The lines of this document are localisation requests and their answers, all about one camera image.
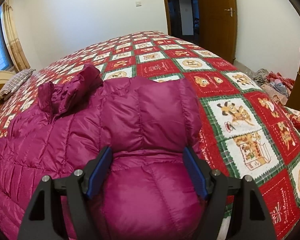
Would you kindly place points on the beige patterned curtain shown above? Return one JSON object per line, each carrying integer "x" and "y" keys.
{"x": 13, "y": 44}

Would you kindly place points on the white wall light switch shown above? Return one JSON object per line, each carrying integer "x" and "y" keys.
{"x": 138, "y": 4}

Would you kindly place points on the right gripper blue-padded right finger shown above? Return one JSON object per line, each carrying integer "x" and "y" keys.
{"x": 250, "y": 218}

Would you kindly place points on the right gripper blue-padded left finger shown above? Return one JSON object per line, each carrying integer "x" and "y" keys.
{"x": 43, "y": 218}

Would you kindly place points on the magenta puffer down jacket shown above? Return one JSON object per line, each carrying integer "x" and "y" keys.
{"x": 147, "y": 193}

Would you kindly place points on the metal door handle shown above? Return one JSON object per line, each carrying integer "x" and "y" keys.
{"x": 230, "y": 10}

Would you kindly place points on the red patchwork cartoon quilt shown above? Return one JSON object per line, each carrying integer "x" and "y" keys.
{"x": 243, "y": 131}

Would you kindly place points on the striped grey pillow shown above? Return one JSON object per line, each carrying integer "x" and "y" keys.
{"x": 14, "y": 83}

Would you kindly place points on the brown wooden door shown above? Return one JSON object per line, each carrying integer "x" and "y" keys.
{"x": 217, "y": 29}

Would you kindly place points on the pile of clothes on floor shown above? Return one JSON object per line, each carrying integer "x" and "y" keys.
{"x": 275, "y": 85}

